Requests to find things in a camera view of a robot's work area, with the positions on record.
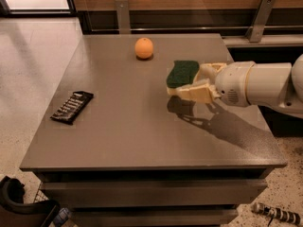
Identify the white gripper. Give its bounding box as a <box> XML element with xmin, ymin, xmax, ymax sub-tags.
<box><xmin>177</xmin><ymin>61</ymin><xmax>255</xmax><ymax>107</ymax></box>

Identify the green and yellow sponge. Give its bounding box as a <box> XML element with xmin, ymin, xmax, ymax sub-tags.
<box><xmin>166</xmin><ymin>61</ymin><xmax>200</xmax><ymax>96</ymax></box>

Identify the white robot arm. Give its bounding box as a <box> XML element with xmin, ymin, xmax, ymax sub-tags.
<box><xmin>174</xmin><ymin>59</ymin><xmax>303</xmax><ymax>118</ymax></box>

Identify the black rxbar chocolate bar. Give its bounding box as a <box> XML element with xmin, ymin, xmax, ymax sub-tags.
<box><xmin>50</xmin><ymin>91</ymin><xmax>94</xmax><ymax>125</ymax></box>

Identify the orange fruit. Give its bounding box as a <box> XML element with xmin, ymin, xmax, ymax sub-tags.
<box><xmin>134</xmin><ymin>38</ymin><xmax>153</xmax><ymax>60</ymax></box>

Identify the grey upper drawer front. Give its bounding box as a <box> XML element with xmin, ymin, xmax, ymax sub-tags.
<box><xmin>42</xmin><ymin>179</ymin><xmax>267</xmax><ymax>208</ymax></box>

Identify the grey drawer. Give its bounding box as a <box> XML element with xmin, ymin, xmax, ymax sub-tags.
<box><xmin>42</xmin><ymin>179</ymin><xmax>267</xmax><ymax>208</ymax></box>
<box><xmin>72</xmin><ymin>209</ymin><xmax>238</xmax><ymax>227</ymax></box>

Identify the grey lower drawer front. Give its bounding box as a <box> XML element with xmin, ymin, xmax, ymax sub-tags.
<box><xmin>72</xmin><ymin>209</ymin><xmax>238</xmax><ymax>227</ymax></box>

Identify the striped black white cylinder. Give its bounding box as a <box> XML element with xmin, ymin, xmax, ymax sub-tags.
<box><xmin>251</xmin><ymin>202</ymin><xmax>303</xmax><ymax>227</ymax></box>

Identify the blue small object on floor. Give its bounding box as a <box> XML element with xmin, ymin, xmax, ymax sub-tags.
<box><xmin>53</xmin><ymin>208</ymin><xmax>71</xmax><ymax>227</ymax></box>

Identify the black chair part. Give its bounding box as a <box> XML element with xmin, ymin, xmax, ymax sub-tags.
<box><xmin>0</xmin><ymin>176</ymin><xmax>60</xmax><ymax>227</ymax></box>

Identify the right metal wall bracket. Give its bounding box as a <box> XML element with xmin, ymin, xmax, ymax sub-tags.
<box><xmin>245</xmin><ymin>0</ymin><xmax>276</xmax><ymax>43</ymax></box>

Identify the metal wall bracket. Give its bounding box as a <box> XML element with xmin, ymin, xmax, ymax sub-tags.
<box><xmin>115</xmin><ymin>0</ymin><xmax>131</xmax><ymax>34</ymax></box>
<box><xmin>245</xmin><ymin>0</ymin><xmax>276</xmax><ymax>43</ymax></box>

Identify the left metal wall bracket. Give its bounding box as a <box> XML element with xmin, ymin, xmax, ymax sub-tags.
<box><xmin>115</xmin><ymin>0</ymin><xmax>131</xmax><ymax>34</ymax></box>

